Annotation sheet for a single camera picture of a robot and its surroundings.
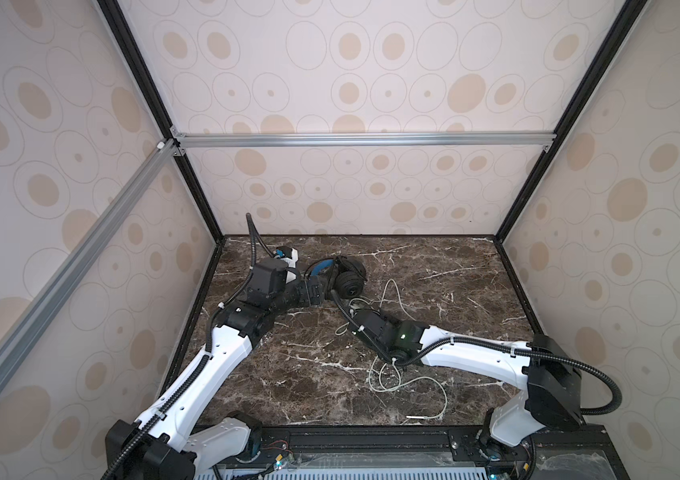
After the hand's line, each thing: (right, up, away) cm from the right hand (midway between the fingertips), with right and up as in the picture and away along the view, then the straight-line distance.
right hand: (380, 319), depth 83 cm
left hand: (-16, +12, -8) cm, 21 cm away
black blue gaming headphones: (-9, +11, +15) cm, 20 cm away
